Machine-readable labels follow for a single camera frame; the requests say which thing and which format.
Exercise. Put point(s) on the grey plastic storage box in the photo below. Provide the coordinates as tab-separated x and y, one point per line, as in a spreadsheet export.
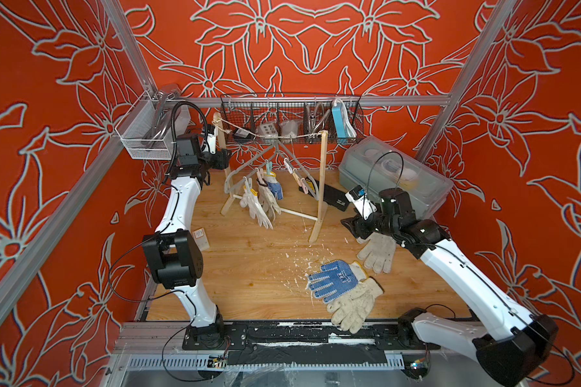
377	166

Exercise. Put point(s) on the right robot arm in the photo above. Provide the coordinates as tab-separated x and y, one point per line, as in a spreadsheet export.
509	341

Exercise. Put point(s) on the clear plastic wall bin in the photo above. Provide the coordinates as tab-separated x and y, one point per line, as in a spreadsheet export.
146	131

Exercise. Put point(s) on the black tool case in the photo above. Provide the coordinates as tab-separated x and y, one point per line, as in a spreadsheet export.
332	196

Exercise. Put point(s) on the light blue box in basket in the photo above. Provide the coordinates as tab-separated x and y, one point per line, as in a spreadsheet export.
341	119

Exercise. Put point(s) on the dirty white glove right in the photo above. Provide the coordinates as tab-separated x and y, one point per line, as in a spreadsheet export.
377	252

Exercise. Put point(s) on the dirty white glove front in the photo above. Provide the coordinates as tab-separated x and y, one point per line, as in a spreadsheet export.
350	311

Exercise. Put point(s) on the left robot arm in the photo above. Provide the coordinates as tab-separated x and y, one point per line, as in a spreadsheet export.
172	254

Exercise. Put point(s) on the black wire basket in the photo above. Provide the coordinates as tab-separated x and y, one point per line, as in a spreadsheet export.
295	115

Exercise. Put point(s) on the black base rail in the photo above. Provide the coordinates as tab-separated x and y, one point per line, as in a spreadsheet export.
307	342

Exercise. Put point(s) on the blue dotted glove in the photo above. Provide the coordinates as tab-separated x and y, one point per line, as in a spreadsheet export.
274	186
335	279

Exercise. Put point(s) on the wooden drying rack stand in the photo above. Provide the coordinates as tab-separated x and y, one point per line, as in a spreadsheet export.
322	206

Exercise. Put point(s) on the dirty white glove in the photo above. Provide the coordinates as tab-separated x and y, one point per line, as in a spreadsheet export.
377	252
350	311

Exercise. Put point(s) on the white dice block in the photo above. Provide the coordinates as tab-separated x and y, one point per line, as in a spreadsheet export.
267	131

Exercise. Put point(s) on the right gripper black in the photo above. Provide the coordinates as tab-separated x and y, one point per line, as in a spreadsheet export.
357	223

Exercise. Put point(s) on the white cotton glove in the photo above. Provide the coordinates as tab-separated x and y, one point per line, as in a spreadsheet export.
250	200
267	198

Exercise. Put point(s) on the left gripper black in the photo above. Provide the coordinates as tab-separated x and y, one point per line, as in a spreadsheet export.
220	159

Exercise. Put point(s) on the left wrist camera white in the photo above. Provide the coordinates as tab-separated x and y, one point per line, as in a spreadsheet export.
211	142

